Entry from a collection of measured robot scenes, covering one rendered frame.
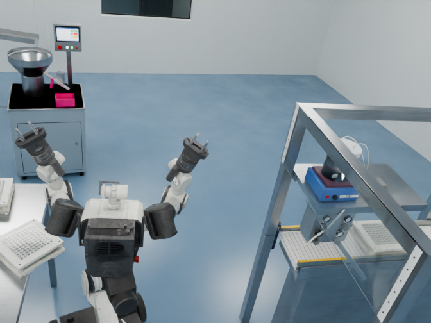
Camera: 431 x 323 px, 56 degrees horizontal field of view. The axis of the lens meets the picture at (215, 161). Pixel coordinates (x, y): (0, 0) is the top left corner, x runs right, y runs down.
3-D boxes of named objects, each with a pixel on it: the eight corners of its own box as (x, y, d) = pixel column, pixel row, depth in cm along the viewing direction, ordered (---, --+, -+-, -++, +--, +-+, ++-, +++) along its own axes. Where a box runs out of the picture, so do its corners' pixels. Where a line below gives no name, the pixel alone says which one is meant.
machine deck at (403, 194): (317, 215, 195) (319, 208, 193) (288, 170, 226) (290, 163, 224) (424, 210, 211) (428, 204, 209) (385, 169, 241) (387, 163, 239)
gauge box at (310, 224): (306, 243, 205) (317, 213, 195) (298, 229, 214) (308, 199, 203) (345, 241, 211) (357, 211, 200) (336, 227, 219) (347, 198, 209)
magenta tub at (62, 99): (56, 107, 357) (55, 99, 353) (55, 102, 367) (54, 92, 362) (75, 107, 363) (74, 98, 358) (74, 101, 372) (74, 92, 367)
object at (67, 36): (58, 91, 385) (52, 24, 351) (58, 86, 393) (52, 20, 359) (83, 91, 393) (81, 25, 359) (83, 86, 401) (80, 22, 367)
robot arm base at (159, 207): (179, 229, 194) (176, 236, 183) (152, 236, 194) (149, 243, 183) (171, 199, 192) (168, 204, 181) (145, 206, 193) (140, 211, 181)
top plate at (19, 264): (-11, 244, 197) (-12, 241, 196) (34, 220, 215) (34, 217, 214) (18, 271, 187) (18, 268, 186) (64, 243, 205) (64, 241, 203)
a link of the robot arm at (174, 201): (183, 213, 218) (176, 225, 196) (160, 205, 219) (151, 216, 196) (190, 193, 216) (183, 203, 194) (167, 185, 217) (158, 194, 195)
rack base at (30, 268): (-10, 252, 200) (-10, 248, 199) (35, 227, 218) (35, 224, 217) (20, 279, 189) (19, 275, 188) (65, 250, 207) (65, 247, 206)
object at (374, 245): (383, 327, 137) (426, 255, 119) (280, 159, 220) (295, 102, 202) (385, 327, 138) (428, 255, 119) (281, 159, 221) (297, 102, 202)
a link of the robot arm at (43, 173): (48, 152, 181) (52, 166, 193) (34, 167, 177) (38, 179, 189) (60, 161, 181) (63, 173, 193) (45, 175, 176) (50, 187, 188)
